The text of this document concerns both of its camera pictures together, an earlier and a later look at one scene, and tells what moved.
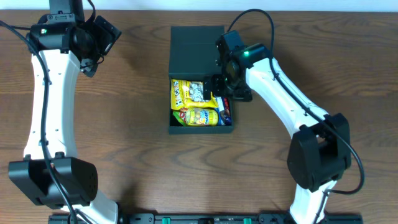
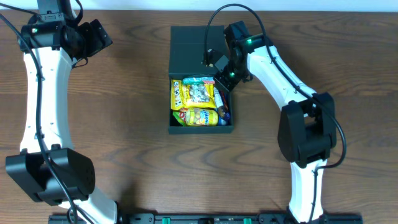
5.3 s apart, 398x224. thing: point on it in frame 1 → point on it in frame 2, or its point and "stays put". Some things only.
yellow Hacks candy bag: (185, 94) stays put
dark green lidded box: (192, 56) stays put
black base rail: (206, 218) stays put
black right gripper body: (216, 86) → (224, 83)
